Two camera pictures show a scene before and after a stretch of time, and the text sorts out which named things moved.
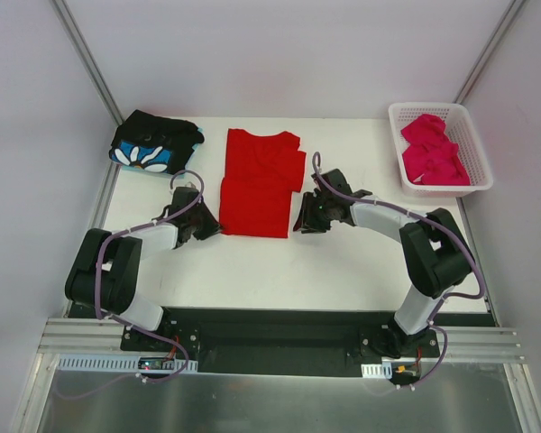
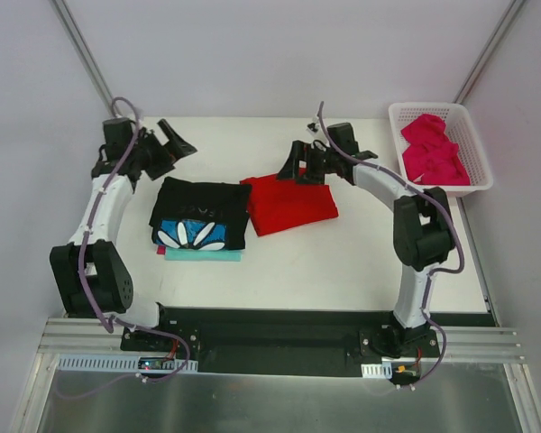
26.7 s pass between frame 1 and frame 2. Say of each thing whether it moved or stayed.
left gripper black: moved
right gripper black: moved
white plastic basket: stayed
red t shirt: moved
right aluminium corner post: stayed
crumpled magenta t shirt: stayed
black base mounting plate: stayed
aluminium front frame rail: stayed
